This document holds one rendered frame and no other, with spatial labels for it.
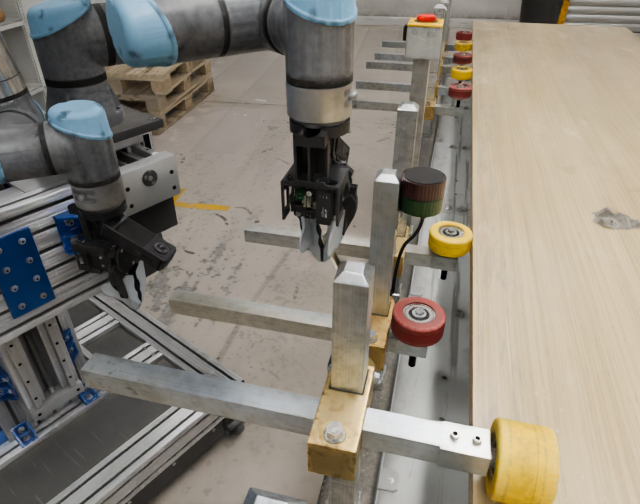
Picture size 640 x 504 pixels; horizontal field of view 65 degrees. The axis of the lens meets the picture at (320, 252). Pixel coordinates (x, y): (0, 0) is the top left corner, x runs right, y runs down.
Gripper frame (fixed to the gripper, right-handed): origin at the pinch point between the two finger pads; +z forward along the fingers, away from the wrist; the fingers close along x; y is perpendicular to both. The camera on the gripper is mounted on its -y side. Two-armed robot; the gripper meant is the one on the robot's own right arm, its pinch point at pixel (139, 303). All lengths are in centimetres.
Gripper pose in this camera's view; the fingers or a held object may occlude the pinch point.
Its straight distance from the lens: 95.7
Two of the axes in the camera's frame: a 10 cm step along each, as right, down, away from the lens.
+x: -2.4, 5.4, -8.1
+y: -9.7, -1.3, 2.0
